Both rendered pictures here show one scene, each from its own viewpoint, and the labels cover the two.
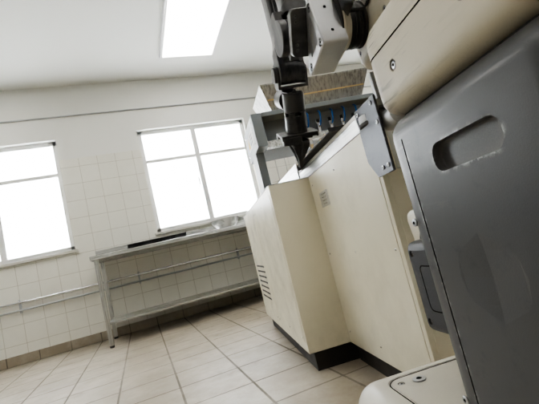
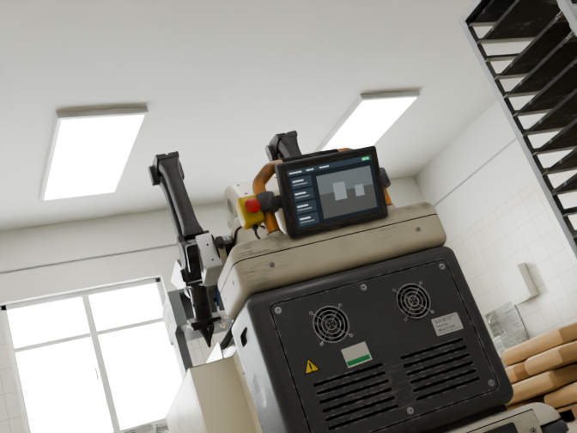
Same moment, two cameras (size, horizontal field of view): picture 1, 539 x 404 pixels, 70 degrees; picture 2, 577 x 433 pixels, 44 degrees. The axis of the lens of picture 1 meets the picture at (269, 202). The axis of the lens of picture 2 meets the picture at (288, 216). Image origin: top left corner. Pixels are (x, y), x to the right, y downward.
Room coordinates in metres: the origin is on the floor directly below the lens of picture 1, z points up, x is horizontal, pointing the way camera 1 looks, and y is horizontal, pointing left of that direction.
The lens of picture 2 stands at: (-1.26, -0.08, 0.30)
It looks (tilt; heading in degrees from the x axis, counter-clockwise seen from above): 19 degrees up; 350
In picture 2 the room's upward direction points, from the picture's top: 20 degrees counter-clockwise
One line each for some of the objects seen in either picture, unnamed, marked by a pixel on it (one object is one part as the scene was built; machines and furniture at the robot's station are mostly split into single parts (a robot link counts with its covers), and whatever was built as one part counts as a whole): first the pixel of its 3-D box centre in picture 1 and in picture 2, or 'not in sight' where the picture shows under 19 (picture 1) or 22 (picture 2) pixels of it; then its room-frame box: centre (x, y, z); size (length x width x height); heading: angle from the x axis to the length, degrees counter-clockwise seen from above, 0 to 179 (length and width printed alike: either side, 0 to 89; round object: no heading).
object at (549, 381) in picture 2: not in sight; (536, 386); (4.70, -2.68, 0.34); 0.72 x 0.42 x 0.15; 25
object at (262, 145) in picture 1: (322, 145); (250, 318); (1.93, -0.33, 1.01); 0.72 x 0.33 x 0.34; 100
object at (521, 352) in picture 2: not in sight; (543, 344); (4.73, -2.92, 0.64); 0.72 x 0.42 x 0.15; 27
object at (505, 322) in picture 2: not in sight; (502, 334); (5.68, -3.01, 0.92); 1.00 x 0.36 x 1.11; 20
